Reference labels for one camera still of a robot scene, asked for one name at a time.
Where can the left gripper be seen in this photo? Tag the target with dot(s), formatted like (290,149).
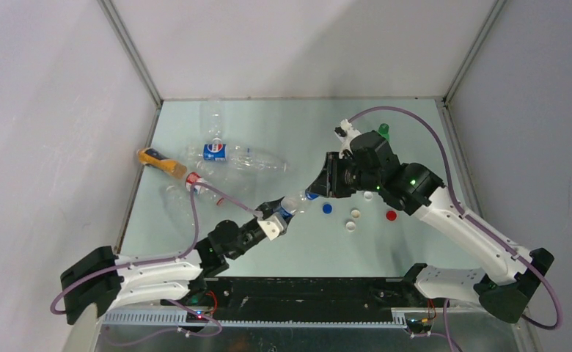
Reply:
(268,207)

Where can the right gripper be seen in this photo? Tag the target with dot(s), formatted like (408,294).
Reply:
(328,183)

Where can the clear crushed plastic bottle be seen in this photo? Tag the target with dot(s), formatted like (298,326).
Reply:
(293,205)

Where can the green plastic bottle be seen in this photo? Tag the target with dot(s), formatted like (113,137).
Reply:
(386,137)

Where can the green bottle cap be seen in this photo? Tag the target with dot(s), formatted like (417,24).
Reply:
(383,129)

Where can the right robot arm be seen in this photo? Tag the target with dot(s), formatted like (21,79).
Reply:
(508,275)

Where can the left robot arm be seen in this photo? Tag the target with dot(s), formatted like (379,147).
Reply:
(110,281)

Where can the white bottle cap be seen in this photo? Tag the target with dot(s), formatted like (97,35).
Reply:
(368,195)
(350,226)

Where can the clear bottle with blue label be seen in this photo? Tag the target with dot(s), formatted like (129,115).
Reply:
(239,157)

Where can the red bottle cap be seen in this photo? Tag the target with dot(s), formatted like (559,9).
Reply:
(391,215)

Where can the orange bottle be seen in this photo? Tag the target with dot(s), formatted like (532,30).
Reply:
(152,158)

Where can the clear bottle with red ring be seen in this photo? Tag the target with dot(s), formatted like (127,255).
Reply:
(177,198)

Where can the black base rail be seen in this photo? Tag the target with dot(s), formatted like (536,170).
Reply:
(305,299)

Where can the white cable duct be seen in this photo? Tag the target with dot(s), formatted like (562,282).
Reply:
(175,318)

